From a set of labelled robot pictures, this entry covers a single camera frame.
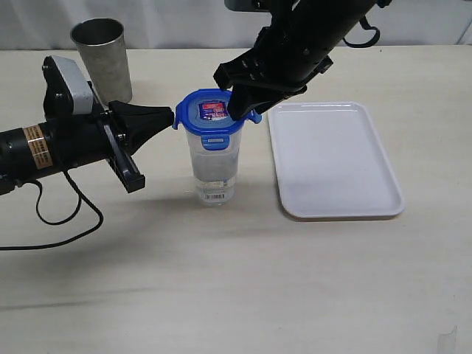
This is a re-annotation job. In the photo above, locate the stainless steel cup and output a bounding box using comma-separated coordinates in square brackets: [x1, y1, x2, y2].
[70, 18, 133, 105]

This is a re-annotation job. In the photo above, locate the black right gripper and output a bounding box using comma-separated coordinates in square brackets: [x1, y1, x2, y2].
[213, 25, 334, 120]

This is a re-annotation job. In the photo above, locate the clear tall plastic container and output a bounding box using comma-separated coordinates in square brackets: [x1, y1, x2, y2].
[186, 131, 242, 206]

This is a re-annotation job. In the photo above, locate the white rectangular plastic tray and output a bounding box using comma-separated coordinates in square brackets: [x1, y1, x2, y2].
[268, 102, 406, 221]

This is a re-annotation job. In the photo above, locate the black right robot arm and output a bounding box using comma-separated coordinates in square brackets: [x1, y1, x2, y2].
[213, 0, 390, 120]

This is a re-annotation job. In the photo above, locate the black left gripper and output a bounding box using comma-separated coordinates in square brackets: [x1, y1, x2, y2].
[42, 55, 174, 193]

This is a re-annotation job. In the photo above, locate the blue plastic lid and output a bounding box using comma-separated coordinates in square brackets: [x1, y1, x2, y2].
[173, 88, 262, 151]

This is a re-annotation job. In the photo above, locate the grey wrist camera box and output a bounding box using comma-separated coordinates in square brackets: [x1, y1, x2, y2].
[52, 55, 94, 115]
[224, 0, 270, 13]

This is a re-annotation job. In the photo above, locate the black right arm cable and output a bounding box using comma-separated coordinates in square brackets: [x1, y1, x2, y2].
[344, 14, 381, 49]

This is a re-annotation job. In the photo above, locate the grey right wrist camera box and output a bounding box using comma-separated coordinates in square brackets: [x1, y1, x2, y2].
[224, 0, 270, 13]

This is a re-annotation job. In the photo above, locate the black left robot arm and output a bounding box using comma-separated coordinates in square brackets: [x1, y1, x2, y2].
[1, 55, 174, 194]

